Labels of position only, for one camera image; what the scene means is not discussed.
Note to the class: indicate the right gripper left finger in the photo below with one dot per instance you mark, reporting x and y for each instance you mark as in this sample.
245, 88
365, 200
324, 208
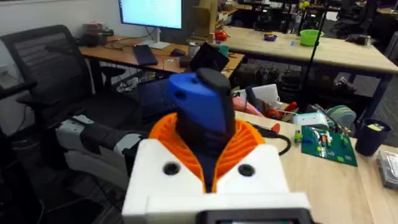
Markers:
155, 183

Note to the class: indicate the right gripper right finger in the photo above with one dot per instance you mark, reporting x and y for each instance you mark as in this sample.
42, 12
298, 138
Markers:
258, 174

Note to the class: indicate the blue electric screwdriver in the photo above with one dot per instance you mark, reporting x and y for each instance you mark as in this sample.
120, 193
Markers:
202, 105

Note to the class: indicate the pink cloth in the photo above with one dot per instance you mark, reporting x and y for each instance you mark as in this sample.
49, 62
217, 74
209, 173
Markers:
245, 107

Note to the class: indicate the white small box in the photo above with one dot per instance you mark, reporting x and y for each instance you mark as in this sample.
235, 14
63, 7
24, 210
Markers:
311, 120

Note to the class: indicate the green board with blocks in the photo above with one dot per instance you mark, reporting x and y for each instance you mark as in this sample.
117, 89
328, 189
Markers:
329, 146

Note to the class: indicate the white flat box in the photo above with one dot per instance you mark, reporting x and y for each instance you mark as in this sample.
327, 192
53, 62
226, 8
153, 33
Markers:
264, 93

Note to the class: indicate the green tape rolls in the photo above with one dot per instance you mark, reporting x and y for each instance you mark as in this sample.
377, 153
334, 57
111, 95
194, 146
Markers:
343, 115

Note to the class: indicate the dark blue cup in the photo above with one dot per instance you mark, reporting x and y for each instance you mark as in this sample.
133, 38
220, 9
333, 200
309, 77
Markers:
370, 138

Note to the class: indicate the teal cup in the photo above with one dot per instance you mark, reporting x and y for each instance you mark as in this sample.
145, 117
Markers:
224, 50

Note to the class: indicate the dark keyboard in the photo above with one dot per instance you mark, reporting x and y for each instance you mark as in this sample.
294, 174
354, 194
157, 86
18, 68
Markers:
145, 54

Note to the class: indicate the clear plastic box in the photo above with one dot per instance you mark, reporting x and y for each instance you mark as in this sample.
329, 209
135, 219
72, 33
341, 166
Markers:
388, 168

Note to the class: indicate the wooden office desk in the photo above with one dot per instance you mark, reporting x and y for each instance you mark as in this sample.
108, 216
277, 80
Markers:
124, 54

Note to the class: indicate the black computer mouse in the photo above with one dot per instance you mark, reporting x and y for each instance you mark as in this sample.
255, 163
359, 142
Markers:
177, 52

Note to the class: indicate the black stand pole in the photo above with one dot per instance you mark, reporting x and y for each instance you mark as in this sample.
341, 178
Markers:
314, 53

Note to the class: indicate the purple bowl with toys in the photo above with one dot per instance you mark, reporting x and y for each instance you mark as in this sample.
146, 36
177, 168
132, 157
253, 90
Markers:
270, 37

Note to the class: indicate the red toy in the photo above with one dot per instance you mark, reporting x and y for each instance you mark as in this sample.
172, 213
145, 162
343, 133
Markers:
221, 35

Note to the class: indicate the long wooden table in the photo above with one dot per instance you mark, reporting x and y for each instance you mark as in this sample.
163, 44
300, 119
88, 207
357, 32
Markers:
339, 53

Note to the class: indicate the green plastic bowl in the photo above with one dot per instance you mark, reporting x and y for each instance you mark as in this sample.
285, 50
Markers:
310, 38

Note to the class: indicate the black office chair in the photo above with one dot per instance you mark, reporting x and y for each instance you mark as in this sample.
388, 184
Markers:
53, 74

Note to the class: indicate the computer monitor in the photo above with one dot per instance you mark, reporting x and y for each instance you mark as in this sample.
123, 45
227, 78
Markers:
151, 13

